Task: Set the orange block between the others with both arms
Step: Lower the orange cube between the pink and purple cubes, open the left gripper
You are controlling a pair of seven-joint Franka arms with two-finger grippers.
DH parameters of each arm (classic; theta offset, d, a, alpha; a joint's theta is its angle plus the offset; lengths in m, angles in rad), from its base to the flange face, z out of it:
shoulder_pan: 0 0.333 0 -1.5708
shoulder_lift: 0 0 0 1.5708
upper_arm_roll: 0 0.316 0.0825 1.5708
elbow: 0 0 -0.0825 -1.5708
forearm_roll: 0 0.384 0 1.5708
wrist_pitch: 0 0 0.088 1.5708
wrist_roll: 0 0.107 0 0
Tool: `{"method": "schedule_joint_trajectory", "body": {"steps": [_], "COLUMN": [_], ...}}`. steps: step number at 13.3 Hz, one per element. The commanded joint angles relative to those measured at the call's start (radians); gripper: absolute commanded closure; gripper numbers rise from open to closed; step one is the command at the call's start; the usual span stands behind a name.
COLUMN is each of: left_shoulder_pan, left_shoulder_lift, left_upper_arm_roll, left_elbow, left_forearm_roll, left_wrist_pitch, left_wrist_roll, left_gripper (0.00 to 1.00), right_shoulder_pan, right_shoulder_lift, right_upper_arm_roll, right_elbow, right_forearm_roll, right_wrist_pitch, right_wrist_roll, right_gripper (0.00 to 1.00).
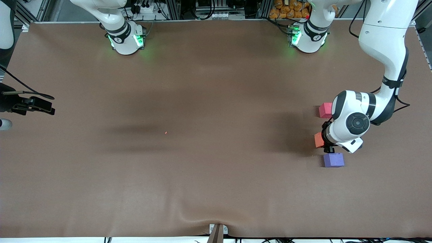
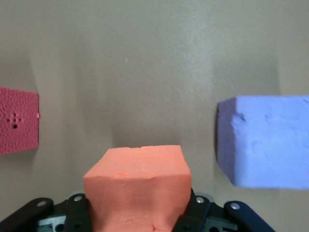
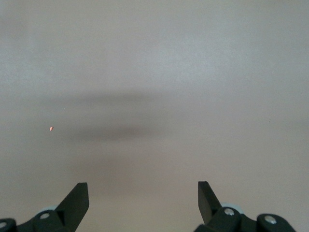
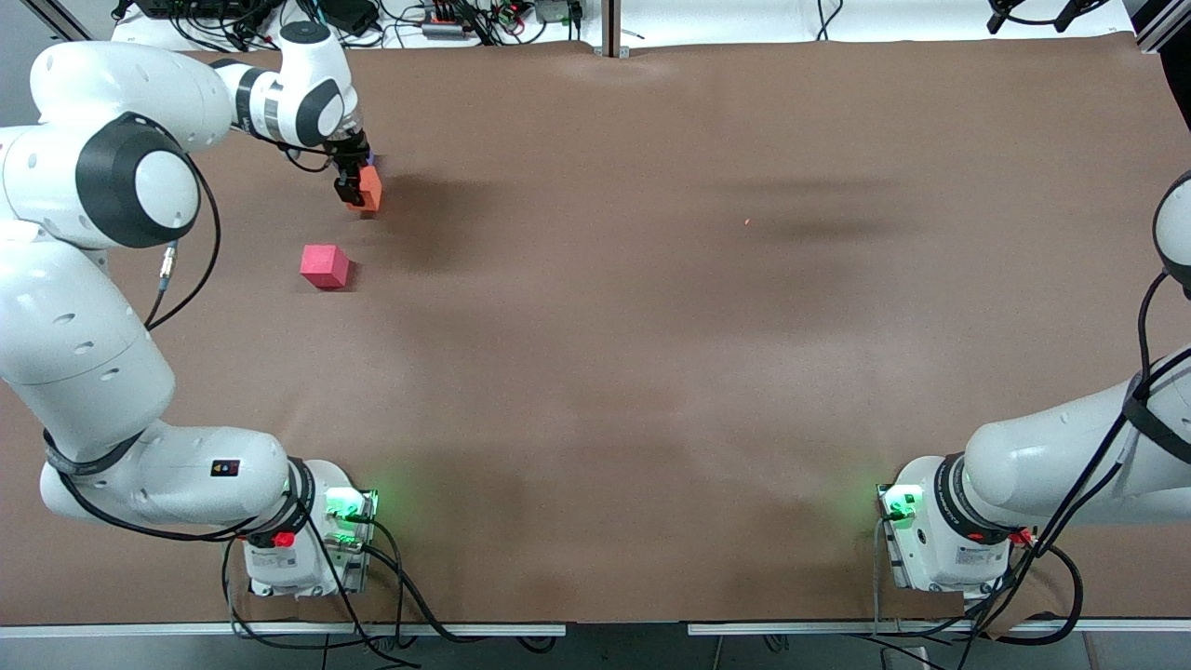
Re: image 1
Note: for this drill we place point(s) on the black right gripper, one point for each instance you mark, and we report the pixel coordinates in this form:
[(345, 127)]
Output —
[(7, 102)]

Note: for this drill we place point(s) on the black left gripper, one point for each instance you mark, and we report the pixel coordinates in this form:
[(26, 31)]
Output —
[(326, 135)]

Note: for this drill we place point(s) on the orange foam cube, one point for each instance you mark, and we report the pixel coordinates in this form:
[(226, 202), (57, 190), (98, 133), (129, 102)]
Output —
[(319, 140)]

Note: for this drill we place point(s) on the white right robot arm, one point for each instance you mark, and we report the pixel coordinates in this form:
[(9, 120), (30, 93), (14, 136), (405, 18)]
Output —
[(123, 37)]

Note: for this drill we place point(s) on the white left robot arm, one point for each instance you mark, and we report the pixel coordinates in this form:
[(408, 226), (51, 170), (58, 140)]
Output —
[(381, 33)]

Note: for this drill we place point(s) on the purple foam cube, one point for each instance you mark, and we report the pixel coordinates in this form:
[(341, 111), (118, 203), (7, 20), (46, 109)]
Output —
[(333, 160)]

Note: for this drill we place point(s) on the red foam cube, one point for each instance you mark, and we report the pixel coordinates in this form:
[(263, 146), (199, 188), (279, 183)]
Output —
[(324, 110)]

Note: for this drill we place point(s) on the white corner clamp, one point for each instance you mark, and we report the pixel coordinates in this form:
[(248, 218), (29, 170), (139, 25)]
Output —
[(25, 27)]

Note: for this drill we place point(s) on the brown table cover sheet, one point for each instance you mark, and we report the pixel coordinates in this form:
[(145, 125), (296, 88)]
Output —
[(216, 101)]

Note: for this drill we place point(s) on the pile of orange packets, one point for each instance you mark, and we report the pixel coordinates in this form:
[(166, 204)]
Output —
[(290, 10)]

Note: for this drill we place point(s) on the white power strip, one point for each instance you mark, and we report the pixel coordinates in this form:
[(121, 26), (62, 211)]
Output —
[(144, 9)]

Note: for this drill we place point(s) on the metal bar with white bracket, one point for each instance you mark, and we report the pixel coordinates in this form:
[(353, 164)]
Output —
[(217, 234)]

